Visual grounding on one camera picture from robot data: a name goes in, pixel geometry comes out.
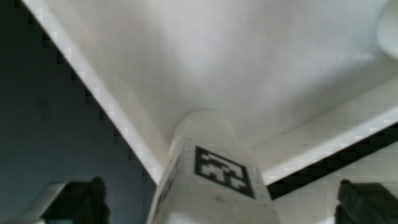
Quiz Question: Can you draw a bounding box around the white L-shaped obstacle fence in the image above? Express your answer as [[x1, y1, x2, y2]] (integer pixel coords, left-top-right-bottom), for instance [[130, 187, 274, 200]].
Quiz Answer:
[[268, 143, 398, 224]]

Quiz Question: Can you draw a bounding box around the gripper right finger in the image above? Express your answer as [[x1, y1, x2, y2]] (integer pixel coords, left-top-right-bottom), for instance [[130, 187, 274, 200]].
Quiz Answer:
[[334, 180, 398, 224]]

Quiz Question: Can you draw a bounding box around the white square table top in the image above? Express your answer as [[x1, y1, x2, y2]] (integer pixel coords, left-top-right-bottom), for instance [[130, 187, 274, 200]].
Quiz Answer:
[[22, 0, 398, 181]]

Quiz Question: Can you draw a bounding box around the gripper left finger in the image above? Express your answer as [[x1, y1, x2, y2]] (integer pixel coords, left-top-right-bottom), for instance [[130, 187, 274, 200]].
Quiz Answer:
[[7, 176, 114, 224]]

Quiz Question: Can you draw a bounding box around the white table leg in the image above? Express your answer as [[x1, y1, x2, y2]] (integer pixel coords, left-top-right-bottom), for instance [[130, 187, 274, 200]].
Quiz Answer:
[[146, 110, 281, 224]]

